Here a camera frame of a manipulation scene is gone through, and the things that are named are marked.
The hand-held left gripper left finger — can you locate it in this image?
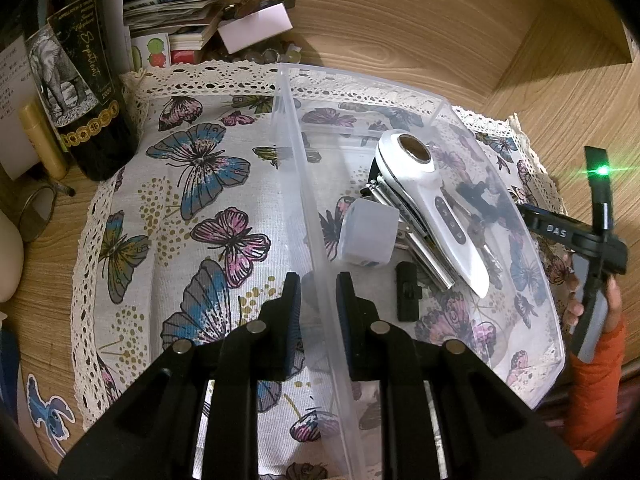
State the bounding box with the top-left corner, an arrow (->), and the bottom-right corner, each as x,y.
57,271 -> 303,480

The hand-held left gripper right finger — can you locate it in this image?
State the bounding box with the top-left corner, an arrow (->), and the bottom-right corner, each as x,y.
334,271 -> 586,480

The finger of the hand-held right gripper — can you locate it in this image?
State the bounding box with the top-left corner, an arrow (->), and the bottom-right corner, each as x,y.
457,179 -> 591,253

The small black clip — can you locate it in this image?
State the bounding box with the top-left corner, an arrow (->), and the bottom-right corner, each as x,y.
395,262 -> 423,322

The white cube charger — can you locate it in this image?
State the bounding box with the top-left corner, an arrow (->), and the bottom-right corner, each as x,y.
337,199 -> 401,267

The silver metal tube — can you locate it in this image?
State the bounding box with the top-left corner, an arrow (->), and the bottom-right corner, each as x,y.
360,180 -> 456,291

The white handheld device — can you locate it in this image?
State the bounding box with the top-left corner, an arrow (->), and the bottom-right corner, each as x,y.
375,130 -> 491,298

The clear plastic container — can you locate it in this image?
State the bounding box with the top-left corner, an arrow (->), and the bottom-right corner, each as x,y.
270,62 -> 568,480

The person's right forearm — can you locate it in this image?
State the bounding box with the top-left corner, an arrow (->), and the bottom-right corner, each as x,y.
565,320 -> 628,466

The person's right hand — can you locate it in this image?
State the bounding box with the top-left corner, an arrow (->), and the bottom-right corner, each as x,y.
562,252 -> 626,336

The butterfly print lace cloth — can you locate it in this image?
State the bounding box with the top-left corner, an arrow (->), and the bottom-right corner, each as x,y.
70,60 -> 568,480

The pile of glass pebbles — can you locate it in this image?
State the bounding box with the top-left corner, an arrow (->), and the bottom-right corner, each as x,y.
215,40 -> 303,66

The blue cartoon sticker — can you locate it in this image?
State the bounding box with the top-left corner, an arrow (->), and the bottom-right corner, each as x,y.
25,374 -> 76,443

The small round mirror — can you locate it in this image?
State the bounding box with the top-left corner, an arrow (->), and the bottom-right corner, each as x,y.
20,182 -> 76,243

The small white box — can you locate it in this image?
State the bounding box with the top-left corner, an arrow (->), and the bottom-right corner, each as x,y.
217,2 -> 293,53

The white egg-shaped object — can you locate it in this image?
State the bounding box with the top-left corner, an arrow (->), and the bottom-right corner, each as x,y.
0,210 -> 25,303

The yellow tube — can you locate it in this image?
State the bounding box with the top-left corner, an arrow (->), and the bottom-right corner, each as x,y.
19,102 -> 68,181

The dark wine bottle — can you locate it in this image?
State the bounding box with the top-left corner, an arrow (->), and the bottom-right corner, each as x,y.
22,0 -> 141,182

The stack of books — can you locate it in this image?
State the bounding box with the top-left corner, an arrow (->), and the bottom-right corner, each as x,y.
122,0 -> 226,68

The white paper note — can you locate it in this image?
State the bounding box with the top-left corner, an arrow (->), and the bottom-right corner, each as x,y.
0,50 -> 41,181

